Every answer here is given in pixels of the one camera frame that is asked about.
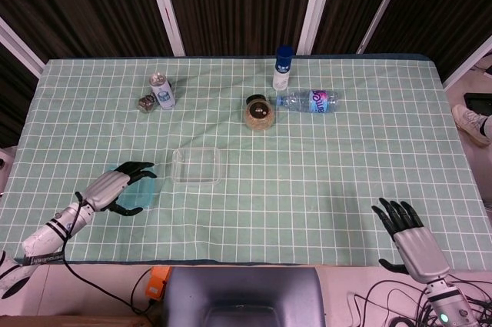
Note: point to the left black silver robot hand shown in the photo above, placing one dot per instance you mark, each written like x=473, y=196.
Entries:
x=107, y=188

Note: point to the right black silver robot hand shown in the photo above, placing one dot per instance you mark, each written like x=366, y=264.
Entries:
x=421, y=252

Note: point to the blue translucent square lid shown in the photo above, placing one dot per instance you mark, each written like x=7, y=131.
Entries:
x=140, y=194

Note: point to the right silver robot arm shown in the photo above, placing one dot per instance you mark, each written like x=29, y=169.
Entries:
x=449, y=304

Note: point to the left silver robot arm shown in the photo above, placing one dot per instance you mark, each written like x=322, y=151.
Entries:
x=42, y=236

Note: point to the clear square container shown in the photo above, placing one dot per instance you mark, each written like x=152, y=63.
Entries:
x=199, y=165

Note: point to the orange plastic box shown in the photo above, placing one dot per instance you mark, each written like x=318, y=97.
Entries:
x=157, y=282

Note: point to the white drink can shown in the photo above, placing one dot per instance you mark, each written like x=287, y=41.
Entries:
x=163, y=94

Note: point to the dark ribbed partition panel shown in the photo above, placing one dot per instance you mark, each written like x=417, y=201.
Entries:
x=11, y=104
x=238, y=4
x=77, y=7
x=353, y=4
x=442, y=7

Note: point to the green white checked tablecloth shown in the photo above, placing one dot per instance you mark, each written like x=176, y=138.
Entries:
x=307, y=188

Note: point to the white sneaker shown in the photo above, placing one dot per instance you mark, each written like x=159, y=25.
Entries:
x=467, y=119

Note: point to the black flat floor object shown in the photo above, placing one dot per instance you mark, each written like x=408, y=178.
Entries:
x=478, y=102

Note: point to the round glass jar of grains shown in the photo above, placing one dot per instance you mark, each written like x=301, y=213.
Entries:
x=260, y=117

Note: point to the grey robot torso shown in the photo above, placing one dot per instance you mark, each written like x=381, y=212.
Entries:
x=246, y=292

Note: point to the clear plastic water bottle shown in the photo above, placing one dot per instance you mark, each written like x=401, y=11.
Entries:
x=307, y=99

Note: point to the white spray bottle blue cap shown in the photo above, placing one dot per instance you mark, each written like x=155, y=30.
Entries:
x=282, y=69

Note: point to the white partition frame post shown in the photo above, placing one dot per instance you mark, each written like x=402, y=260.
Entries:
x=379, y=7
x=19, y=48
x=465, y=65
x=316, y=7
x=164, y=7

